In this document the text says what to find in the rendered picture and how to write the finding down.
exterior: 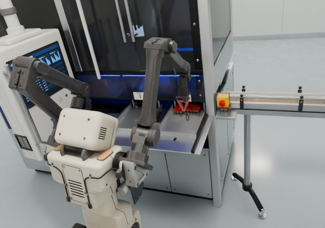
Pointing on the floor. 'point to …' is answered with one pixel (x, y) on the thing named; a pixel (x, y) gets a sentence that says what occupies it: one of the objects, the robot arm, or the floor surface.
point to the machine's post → (209, 86)
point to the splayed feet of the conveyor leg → (250, 194)
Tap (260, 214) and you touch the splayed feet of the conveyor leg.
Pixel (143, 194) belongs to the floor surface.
